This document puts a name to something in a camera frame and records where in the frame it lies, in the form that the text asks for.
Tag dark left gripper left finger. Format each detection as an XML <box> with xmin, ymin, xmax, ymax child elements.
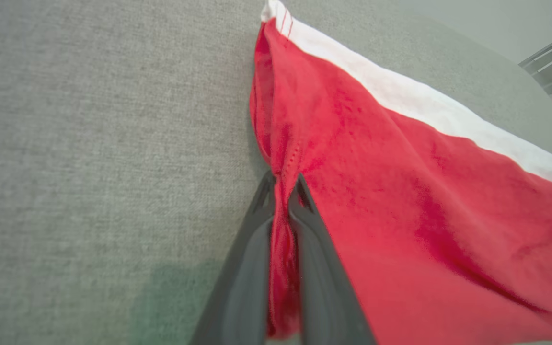
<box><xmin>190</xmin><ymin>170</ymin><xmax>277</xmax><ymax>345</ymax></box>

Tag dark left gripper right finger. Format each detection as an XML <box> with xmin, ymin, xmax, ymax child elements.
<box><xmin>288</xmin><ymin>172</ymin><xmax>377</xmax><ymax>345</ymax></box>

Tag red shorts with white stripe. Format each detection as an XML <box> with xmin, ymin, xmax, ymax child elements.
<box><xmin>250</xmin><ymin>0</ymin><xmax>552</xmax><ymax>345</ymax></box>

